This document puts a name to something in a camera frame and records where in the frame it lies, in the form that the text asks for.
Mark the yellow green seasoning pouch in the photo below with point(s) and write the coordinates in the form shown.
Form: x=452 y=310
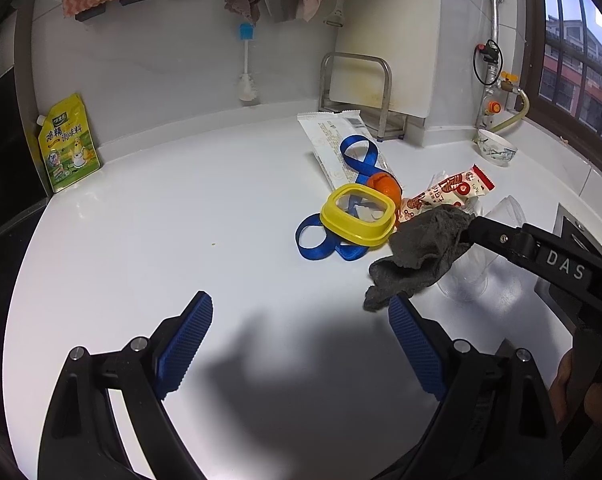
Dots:
x=71 y=150

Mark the red and white snack wrapper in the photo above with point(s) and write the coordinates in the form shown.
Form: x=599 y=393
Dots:
x=451 y=190

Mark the clear plastic cup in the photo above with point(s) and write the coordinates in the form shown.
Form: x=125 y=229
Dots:
x=466 y=275

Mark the orange pipe cap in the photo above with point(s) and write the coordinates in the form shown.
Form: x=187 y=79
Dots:
x=494 y=107

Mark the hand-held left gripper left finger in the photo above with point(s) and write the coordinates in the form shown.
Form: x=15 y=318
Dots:
x=186 y=345

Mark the metal cutting board rack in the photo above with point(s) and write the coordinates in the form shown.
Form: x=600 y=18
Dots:
x=386 y=90

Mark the white bottle brush blue band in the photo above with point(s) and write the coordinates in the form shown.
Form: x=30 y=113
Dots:
x=244 y=60

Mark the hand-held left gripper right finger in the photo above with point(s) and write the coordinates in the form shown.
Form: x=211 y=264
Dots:
x=416 y=350

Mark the dark grey rag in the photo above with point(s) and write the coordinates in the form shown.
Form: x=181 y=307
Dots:
x=421 y=245

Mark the metal gas pipe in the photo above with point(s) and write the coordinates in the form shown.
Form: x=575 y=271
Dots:
x=495 y=15

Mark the person's right hand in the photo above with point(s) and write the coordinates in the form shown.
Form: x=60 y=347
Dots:
x=561 y=385

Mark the white cutting board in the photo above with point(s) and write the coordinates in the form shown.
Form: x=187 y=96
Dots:
x=406 y=35

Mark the dark framed window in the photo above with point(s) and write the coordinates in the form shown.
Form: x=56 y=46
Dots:
x=581 y=85

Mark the black kitchen sink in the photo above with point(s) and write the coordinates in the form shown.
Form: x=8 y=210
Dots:
x=573 y=232

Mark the yellow plastic lid frame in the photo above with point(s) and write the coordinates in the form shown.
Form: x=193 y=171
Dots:
x=331 y=220

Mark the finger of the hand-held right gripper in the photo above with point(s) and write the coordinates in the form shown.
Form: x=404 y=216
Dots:
x=501 y=247
x=496 y=225

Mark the orange peel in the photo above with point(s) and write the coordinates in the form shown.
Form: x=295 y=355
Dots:
x=383 y=185

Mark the white peeler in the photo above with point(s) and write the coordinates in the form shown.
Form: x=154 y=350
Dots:
x=337 y=15

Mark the patterned ceramic bowl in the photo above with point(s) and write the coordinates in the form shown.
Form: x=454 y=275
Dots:
x=498 y=152

